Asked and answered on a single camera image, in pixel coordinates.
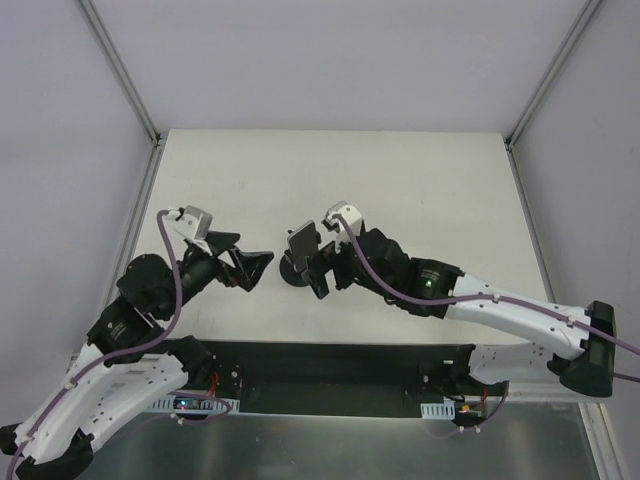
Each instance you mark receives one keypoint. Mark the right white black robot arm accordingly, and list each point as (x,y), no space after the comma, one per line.
(571,343)

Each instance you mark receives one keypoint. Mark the white cable duct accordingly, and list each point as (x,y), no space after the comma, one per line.
(438,411)
(193,404)

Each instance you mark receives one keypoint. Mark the black round phone stand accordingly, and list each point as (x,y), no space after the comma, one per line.
(287,272)

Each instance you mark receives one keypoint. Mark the right white cable duct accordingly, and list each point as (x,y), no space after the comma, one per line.
(438,411)

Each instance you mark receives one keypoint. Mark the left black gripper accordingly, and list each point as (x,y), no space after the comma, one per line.
(223,258)

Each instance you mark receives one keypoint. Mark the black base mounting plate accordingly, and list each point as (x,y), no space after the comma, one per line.
(341,380)

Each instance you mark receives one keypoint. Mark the right aluminium frame post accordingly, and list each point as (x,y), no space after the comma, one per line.
(558,62)

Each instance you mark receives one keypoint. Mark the black smartphone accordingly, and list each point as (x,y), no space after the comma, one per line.
(302,245)

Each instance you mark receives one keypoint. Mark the left aluminium frame post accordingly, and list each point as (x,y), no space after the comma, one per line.
(109,50)

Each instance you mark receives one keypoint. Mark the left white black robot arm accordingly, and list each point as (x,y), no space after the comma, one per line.
(60,440)

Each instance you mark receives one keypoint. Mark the left white cable duct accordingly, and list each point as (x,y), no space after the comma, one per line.
(193,404)

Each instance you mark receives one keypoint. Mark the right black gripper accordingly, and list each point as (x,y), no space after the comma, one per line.
(323,262)

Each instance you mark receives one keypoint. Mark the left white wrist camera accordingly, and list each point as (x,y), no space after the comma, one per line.
(192,225)

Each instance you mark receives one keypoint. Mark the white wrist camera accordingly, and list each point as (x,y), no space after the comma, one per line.
(192,225)
(346,221)

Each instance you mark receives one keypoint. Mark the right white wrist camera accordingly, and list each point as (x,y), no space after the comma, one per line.
(346,221)

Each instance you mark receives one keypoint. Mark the aluminium frame post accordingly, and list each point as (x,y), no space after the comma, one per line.
(109,50)
(558,62)

